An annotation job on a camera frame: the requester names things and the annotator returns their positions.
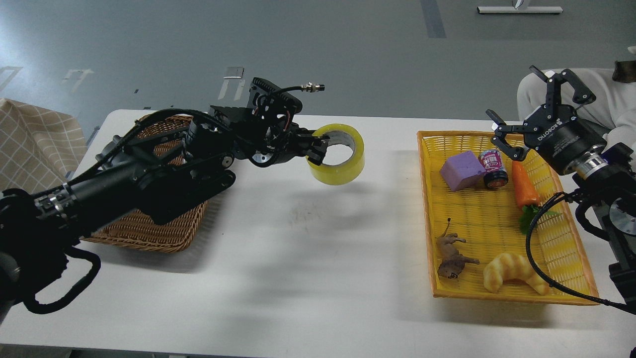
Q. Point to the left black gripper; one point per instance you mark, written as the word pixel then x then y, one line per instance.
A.
pixel 279 146

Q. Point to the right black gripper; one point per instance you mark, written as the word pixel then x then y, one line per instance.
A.
pixel 564 139

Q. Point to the yellow tape roll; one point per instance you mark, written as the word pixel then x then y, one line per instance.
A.
pixel 347 171

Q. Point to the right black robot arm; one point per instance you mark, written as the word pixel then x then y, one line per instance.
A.
pixel 606 183

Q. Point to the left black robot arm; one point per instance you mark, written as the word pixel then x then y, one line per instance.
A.
pixel 170 162

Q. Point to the small pink labelled jar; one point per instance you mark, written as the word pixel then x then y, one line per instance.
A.
pixel 495 175

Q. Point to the seated person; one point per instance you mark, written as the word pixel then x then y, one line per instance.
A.
pixel 613 114

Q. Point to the purple foam block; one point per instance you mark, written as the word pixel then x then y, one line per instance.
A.
pixel 462 171

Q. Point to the orange toy carrot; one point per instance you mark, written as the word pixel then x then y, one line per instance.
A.
pixel 527 202

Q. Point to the white floor stand base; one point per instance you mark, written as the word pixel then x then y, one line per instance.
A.
pixel 519 7

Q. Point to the yellow plastic basket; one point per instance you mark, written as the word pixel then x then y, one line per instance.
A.
pixel 488 220

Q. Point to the toy croissant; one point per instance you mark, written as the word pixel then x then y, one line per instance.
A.
pixel 510 266

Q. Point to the brown wicker basket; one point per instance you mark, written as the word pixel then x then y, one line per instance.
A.
pixel 137 230

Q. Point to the brown toy lion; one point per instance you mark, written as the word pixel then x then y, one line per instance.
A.
pixel 452 261

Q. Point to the beige checkered cloth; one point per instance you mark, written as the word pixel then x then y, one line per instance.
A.
pixel 38 146

